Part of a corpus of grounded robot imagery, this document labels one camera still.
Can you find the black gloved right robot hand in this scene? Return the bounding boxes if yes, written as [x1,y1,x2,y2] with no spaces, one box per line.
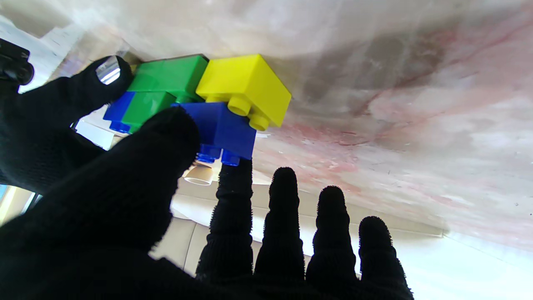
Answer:
[0,55,134,195]

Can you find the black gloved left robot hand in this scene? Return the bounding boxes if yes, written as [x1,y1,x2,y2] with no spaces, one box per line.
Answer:
[0,107,415,300]

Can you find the yellow toy brick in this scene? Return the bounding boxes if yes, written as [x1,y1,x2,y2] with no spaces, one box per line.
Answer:
[196,54,292,132]

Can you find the green toy brick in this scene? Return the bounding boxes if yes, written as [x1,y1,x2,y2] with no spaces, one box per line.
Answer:
[121,92,177,135]
[127,54,209,104]

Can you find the blue toy brick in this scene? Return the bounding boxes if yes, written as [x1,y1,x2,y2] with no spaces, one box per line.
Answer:
[103,92,136,134]
[173,102,257,167]

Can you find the round wooden bowl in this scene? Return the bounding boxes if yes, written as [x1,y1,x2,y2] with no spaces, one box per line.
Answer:
[183,165,215,186]

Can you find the beige fabric sofa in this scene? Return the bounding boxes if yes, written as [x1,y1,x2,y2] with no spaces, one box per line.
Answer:
[150,179,450,280]

